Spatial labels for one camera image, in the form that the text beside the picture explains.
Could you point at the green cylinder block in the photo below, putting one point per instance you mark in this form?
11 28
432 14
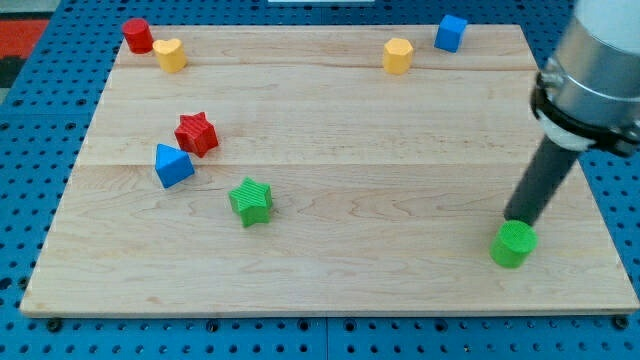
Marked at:
513 243

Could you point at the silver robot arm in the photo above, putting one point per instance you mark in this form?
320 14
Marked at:
587 95

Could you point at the green star block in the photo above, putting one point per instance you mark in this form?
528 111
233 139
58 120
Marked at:
252 202

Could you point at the wooden board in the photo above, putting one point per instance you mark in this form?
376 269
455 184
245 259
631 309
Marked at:
387 189

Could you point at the red star block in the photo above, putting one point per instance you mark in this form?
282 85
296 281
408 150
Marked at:
195 134

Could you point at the blue triangle block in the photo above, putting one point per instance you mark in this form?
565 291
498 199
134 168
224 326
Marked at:
172 165

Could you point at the yellow hexagon block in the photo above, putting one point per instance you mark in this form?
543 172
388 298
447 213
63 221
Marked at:
397 56

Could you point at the yellow heart block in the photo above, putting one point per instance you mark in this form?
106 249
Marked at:
170 54

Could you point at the blue cube block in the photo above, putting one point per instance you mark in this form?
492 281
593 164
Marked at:
450 33

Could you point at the red cylinder block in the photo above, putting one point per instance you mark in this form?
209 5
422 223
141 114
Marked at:
138 36

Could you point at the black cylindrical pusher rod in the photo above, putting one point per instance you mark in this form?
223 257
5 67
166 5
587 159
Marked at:
545 173

